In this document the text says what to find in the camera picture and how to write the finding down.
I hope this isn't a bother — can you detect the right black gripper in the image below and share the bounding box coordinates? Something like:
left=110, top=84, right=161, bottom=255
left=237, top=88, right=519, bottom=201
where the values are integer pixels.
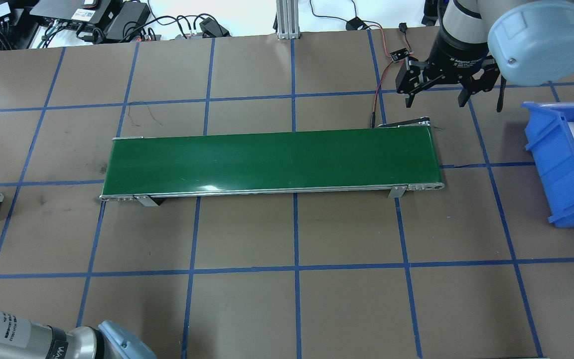
left=396, top=27, right=501, bottom=108

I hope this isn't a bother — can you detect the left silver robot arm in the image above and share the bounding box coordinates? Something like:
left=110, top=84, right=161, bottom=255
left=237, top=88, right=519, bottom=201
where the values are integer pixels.
left=0, top=311, right=156, bottom=359

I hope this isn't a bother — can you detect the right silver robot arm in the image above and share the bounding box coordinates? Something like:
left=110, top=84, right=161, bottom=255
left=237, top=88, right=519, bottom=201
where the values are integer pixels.
left=396, top=0, right=574, bottom=107

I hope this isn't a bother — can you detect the small black sensor board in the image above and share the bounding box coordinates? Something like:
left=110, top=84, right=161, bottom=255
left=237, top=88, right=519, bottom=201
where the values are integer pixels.
left=389, top=47, right=412, bottom=63

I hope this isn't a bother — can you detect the green conveyor belt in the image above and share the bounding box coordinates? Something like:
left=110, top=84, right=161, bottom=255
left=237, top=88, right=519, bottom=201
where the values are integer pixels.
left=99, top=125, right=445, bottom=206

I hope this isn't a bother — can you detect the blue plastic bin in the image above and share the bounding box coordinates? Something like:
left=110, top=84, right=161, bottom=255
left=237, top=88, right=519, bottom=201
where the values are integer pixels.
left=523, top=102, right=574, bottom=228

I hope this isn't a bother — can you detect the black power adapter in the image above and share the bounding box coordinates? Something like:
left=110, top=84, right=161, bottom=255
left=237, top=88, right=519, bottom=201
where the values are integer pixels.
left=103, top=1, right=151, bottom=43

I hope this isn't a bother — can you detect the red black wire cable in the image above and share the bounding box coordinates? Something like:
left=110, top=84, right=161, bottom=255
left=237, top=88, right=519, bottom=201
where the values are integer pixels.
left=310, top=0, right=413, bottom=129

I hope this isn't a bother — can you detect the aluminium frame post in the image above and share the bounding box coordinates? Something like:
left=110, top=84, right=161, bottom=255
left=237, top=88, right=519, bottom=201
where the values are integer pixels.
left=275, top=0, right=301, bottom=39

